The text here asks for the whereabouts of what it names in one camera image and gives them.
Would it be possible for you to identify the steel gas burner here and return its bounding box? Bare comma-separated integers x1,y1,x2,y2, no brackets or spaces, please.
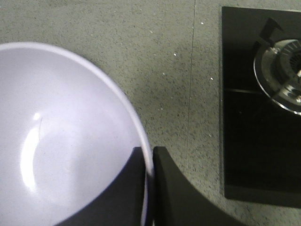
253,39,301,115

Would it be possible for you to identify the black glass gas stove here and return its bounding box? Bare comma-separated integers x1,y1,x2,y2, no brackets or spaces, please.
221,7,301,208

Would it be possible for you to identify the lilac plastic bowl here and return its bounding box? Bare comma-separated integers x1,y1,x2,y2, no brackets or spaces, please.
0,42,154,226

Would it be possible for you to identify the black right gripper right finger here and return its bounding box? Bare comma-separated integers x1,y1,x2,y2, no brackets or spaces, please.
153,146,243,226

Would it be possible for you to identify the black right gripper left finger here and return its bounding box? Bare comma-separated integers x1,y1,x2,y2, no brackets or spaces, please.
58,147,145,226

